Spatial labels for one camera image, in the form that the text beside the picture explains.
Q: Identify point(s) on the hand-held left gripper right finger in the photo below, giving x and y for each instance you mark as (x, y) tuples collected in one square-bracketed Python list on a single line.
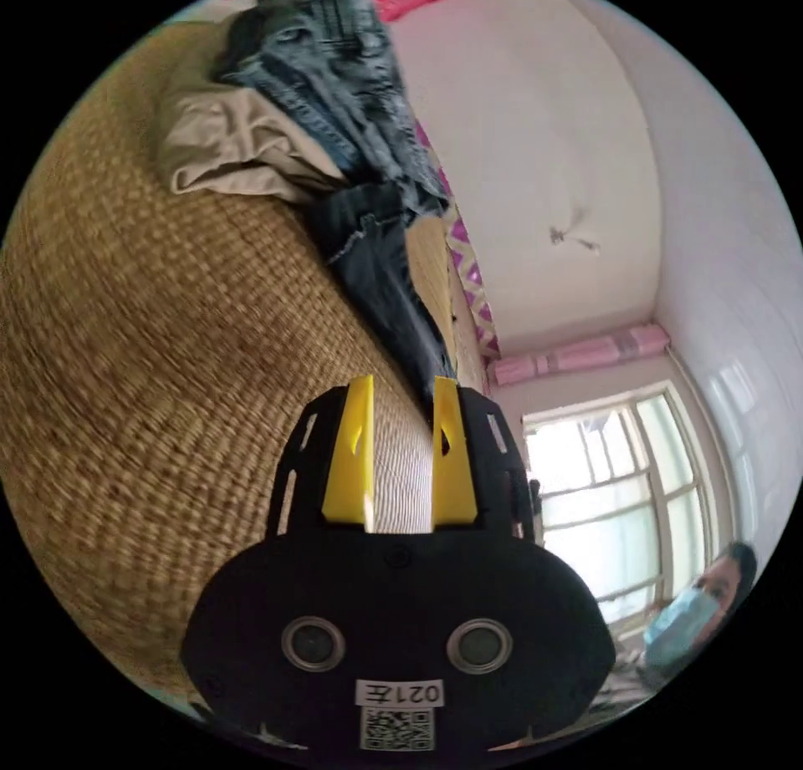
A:
[(453, 469)]

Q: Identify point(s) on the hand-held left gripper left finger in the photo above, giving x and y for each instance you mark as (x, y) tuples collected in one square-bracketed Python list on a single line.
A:
[(351, 469)]

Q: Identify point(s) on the black jeans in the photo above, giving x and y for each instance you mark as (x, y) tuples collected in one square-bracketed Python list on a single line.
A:
[(383, 281)]

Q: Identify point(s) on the pink curtain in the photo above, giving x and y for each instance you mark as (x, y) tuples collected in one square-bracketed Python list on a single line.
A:
[(574, 353)]

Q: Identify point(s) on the window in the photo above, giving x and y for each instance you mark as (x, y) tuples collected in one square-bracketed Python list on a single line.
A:
[(618, 500)]

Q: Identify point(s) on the bed with woven mat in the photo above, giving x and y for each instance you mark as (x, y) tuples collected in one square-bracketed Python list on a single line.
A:
[(157, 343)]

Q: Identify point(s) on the ceiling fan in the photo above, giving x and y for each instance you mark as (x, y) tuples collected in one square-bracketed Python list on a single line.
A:
[(574, 234)]

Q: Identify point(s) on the person's body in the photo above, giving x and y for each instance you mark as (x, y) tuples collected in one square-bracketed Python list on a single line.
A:
[(690, 619)]

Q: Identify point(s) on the pile of clothes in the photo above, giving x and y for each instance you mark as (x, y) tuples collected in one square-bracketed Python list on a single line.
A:
[(295, 93)]

